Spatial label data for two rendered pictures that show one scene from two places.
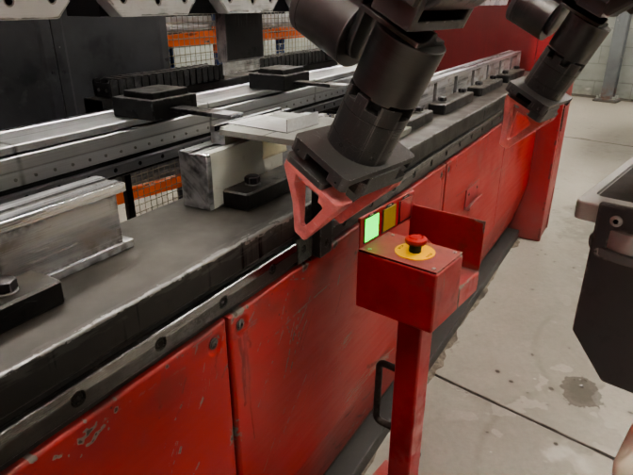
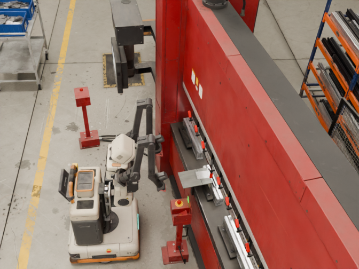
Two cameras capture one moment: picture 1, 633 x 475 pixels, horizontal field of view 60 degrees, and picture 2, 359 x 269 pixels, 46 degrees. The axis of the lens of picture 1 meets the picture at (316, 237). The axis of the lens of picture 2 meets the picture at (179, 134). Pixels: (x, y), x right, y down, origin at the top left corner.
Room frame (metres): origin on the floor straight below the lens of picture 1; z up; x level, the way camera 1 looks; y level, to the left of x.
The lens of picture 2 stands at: (2.35, -1.88, 3.79)
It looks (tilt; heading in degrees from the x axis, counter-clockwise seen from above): 44 degrees down; 131
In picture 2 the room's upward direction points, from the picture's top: 3 degrees clockwise
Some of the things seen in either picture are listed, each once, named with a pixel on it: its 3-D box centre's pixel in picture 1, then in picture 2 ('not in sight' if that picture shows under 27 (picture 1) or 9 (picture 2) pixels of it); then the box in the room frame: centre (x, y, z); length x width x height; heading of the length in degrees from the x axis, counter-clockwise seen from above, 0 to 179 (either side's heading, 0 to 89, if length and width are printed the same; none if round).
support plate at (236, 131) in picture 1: (316, 130); (194, 177); (0.90, 0.00, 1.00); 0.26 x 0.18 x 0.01; 59
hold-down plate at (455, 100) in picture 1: (451, 102); not in sight; (1.81, -0.44, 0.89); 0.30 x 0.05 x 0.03; 149
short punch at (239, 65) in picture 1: (240, 42); not in sight; (0.98, 0.13, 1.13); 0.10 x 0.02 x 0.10; 149
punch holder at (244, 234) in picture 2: not in sight; (248, 232); (1.64, -0.27, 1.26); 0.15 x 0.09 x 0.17; 149
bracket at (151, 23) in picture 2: not in sight; (148, 34); (-0.28, 0.56, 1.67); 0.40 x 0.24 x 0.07; 149
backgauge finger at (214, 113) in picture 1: (183, 105); not in sight; (1.06, 0.25, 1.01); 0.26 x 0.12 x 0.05; 59
